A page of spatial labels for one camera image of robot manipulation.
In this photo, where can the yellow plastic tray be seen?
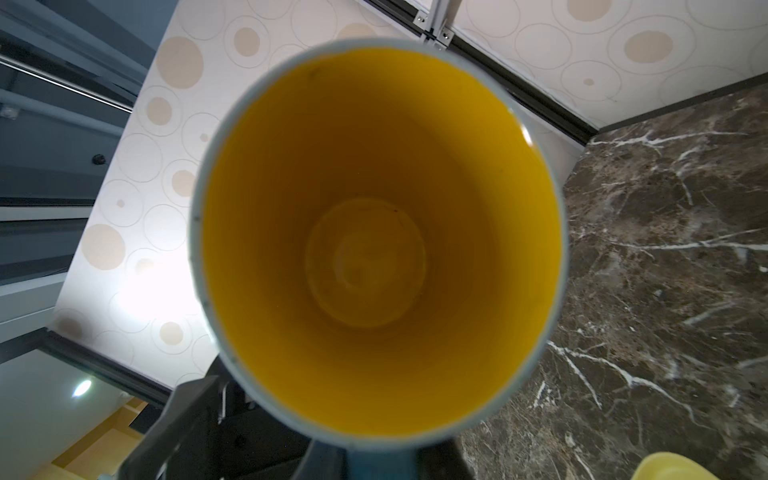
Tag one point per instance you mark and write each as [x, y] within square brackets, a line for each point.
[670, 466]

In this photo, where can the aluminium rail back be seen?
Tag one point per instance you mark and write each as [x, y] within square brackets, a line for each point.
[435, 24]

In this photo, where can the blue mug yellow inside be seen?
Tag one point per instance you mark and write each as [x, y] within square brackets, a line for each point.
[379, 248]

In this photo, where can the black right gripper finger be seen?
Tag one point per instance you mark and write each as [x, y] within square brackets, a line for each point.
[184, 442]

